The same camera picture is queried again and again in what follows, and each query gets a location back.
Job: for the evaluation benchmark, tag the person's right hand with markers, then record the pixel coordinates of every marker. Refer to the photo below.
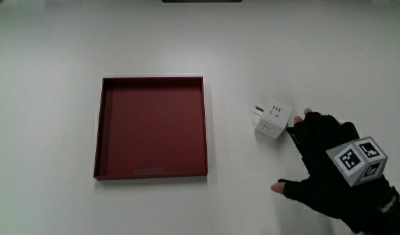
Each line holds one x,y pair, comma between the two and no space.
320,169

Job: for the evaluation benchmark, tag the dark red square tray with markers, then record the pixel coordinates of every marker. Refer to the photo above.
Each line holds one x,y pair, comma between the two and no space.
150,130

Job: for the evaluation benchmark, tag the white cube socket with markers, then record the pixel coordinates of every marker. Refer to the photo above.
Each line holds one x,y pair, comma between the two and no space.
273,121

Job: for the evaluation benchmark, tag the person's right forearm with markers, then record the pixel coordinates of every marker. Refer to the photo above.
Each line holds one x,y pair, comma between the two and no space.
393,222

